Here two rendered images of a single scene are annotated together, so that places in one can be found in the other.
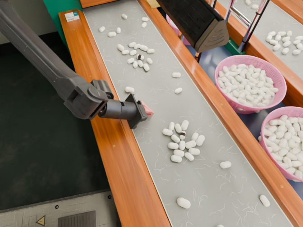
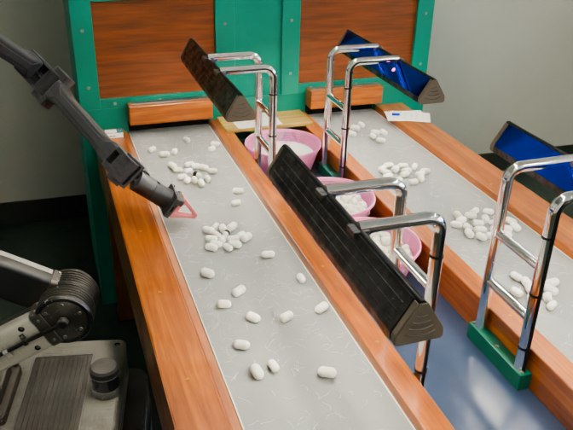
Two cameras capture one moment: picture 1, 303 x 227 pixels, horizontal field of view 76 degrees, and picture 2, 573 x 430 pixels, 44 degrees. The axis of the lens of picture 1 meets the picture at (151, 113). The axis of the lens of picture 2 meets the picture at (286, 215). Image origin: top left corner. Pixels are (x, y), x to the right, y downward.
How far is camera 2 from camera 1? 1.48 m
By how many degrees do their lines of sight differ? 32
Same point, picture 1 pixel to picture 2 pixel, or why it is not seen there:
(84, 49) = not seen: hidden behind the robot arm
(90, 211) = (85, 355)
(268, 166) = (315, 253)
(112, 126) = (142, 218)
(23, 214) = not seen: outside the picture
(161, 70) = (221, 188)
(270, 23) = (396, 157)
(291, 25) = (425, 160)
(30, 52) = (83, 122)
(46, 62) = (95, 130)
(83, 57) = not seen: hidden behind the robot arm
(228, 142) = (280, 243)
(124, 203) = (141, 264)
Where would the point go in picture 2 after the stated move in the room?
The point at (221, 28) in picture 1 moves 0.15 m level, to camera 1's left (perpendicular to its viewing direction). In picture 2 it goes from (243, 101) to (185, 99)
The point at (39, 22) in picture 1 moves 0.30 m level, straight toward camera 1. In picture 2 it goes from (37, 176) to (50, 200)
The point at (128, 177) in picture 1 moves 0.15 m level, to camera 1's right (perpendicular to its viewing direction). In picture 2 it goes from (150, 250) to (209, 254)
